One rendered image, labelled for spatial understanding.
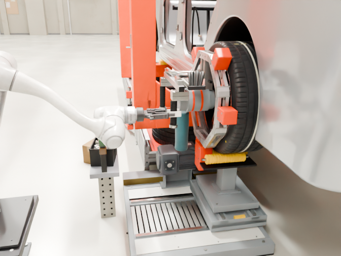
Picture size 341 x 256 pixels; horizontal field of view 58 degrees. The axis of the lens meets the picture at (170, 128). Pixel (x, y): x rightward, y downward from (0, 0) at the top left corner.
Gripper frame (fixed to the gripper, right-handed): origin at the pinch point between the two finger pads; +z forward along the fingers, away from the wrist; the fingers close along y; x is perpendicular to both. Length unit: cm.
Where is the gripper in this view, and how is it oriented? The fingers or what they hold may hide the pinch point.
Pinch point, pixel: (174, 113)
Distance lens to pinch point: 162.2
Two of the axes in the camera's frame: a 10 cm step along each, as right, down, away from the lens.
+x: 0.2, -9.4, -3.5
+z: 9.8, -0.5, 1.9
